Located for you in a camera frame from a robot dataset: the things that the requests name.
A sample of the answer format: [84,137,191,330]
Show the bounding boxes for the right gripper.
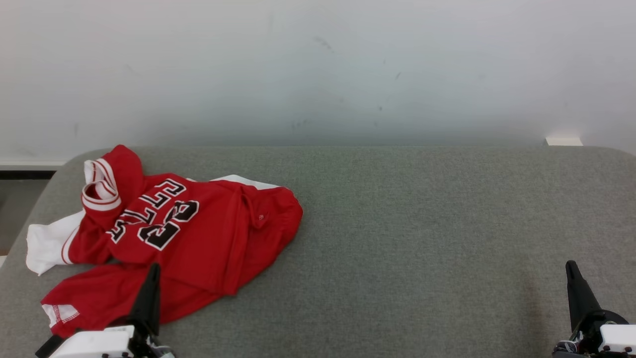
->
[553,260,636,358]

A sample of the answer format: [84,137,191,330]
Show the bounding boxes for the red shorts white waistband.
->
[41,175,304,339]

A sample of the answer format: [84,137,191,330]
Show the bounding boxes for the grey fabric sofa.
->
[0,145,636,358]

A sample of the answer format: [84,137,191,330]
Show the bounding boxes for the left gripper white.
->
[49,263,175,358]

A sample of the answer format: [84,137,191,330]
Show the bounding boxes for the red basketball jersey white sleeves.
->
[26,144,249,295]

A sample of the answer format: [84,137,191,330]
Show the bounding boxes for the black baseboard strip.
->
[0,171,57,180]

